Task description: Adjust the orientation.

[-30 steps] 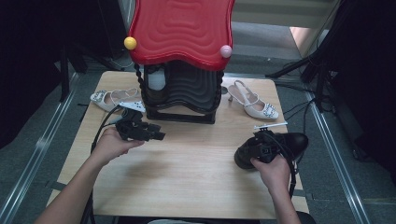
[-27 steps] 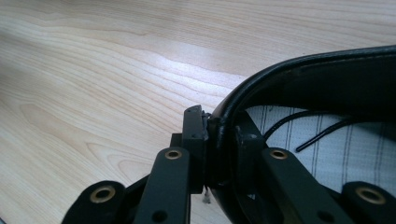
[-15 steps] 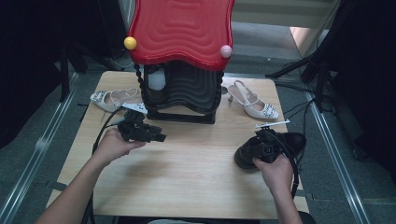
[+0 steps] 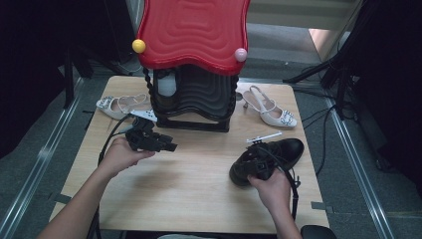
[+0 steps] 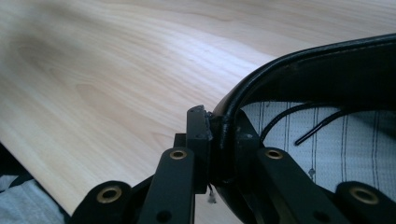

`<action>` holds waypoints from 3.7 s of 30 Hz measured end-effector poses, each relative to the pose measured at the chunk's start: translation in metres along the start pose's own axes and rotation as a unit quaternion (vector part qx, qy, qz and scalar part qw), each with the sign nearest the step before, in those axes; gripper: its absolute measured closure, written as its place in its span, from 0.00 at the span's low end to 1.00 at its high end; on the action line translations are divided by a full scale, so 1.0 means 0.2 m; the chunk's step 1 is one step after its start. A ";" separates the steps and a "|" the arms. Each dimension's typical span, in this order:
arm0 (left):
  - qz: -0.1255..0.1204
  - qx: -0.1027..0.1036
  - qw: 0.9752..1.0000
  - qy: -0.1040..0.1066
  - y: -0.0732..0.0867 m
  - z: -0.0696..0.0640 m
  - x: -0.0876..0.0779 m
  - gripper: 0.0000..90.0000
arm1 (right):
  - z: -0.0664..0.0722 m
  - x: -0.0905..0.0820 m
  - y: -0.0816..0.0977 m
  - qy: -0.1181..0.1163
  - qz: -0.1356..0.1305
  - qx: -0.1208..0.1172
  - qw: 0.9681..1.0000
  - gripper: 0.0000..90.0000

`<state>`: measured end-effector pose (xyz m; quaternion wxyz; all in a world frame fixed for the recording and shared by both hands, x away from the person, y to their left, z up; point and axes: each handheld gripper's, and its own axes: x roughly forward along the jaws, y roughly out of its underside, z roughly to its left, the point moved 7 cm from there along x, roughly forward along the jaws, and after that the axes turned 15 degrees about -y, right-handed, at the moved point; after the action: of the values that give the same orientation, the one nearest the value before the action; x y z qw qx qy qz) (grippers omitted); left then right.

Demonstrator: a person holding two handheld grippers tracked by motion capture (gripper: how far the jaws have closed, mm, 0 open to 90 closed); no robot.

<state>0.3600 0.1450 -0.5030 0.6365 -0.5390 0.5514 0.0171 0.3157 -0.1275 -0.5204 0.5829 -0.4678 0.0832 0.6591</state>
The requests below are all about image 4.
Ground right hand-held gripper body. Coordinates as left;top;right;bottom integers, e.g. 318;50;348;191
244;131;283;182

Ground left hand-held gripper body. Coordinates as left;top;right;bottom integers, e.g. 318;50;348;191
124;110;161;153

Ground black leather shoe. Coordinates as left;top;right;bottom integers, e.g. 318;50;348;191
228;137;306;187
152;68;181;111

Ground white slingback heeled shoe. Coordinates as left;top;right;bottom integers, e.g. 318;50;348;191
96;93;153;121
242;85;298;128

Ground red and black shoe rack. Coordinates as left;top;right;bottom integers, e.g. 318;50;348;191
131;0;252;133

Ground person's left hand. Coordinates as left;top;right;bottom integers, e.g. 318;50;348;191
98;136;156;180

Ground person's right hand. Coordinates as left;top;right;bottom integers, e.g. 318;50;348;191
247;168;293;218

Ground grey tape strip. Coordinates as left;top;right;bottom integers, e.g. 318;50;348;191
311;200;334;214
53;192;73;205

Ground black chair armrest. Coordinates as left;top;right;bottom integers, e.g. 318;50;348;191
300;224;336;239

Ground black metal stand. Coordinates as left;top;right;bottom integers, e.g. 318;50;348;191
63;46;95;110
283;46;358;120

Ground black curtain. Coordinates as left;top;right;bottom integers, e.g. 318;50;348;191
344;0;422;197
0;0;135;160

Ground left hand-held gripper cable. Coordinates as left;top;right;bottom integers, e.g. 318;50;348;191
88;114;134;239

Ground black floor cables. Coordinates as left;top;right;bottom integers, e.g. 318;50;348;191
300;104;336;177

